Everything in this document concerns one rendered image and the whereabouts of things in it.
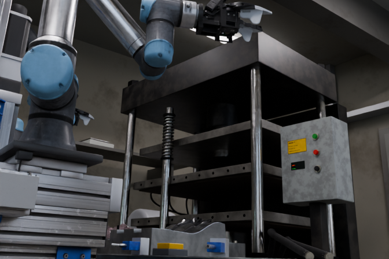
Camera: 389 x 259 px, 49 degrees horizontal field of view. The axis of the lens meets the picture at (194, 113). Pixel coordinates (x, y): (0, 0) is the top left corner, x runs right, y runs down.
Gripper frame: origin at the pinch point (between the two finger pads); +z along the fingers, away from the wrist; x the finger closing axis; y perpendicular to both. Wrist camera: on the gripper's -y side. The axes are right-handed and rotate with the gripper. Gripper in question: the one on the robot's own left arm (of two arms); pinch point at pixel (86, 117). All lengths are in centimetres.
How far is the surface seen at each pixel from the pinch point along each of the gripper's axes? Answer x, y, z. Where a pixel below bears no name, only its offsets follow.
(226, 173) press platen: 54, 13, 61
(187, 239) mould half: 74, 50, -12
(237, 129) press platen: 57, -13, 62
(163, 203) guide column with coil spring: 9, 33, 74
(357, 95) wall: 84, -132, 334
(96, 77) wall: -178, -104, 189
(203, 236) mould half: 76, 48, -5
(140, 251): 69, 56, -35
